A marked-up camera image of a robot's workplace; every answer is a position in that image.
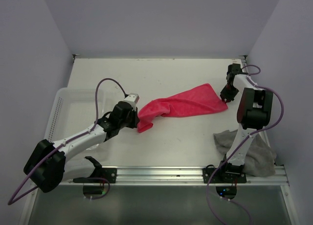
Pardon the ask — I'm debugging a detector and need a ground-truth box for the pink towel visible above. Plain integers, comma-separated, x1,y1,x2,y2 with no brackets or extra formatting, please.
137,83,228,133

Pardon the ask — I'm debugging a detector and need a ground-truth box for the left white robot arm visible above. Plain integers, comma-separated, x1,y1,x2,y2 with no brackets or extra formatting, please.
23,100,139,193

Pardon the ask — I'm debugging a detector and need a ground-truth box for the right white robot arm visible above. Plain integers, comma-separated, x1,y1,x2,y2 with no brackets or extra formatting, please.
218,64,273,182

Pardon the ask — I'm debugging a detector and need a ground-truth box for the clear plastic basket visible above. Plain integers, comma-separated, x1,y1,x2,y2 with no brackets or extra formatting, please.
45,86,124,142

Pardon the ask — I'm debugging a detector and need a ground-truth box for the grey towel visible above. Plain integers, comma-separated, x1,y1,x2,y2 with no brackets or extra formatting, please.
213,130,277,177

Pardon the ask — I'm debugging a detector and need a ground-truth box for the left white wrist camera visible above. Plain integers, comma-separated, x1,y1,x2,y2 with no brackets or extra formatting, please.
124,93,139,106

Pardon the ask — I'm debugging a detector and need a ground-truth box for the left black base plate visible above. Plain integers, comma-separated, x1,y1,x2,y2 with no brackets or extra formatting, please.
73,167,117,183

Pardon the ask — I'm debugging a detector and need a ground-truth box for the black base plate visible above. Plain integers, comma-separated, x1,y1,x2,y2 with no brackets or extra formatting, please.
73,167,117,183
202,164,247,184

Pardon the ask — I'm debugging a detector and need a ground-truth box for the aluminium mounting rail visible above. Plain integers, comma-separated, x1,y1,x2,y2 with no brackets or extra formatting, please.
30,164,287,186

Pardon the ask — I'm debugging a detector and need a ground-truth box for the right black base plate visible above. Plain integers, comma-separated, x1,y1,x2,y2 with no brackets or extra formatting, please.
202,164,247,184

